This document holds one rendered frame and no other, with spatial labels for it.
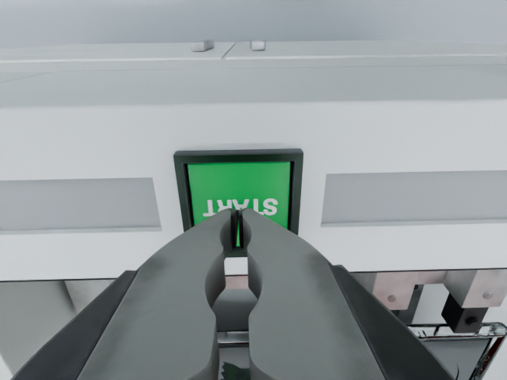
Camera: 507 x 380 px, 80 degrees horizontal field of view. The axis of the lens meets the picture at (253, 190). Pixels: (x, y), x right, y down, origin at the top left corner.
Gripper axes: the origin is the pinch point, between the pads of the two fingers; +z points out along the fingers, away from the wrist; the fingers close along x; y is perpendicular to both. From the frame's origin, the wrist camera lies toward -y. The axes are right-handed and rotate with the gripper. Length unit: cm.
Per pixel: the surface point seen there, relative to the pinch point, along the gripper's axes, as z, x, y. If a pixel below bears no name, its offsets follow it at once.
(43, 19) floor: 98, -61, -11
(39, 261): 2.1, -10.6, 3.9
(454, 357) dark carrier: 8.1, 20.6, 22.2
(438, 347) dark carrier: 8.1, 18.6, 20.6
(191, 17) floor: 98, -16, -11
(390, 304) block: 7.3, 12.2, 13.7
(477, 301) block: 7.3, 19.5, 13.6
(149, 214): 2.5, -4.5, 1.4
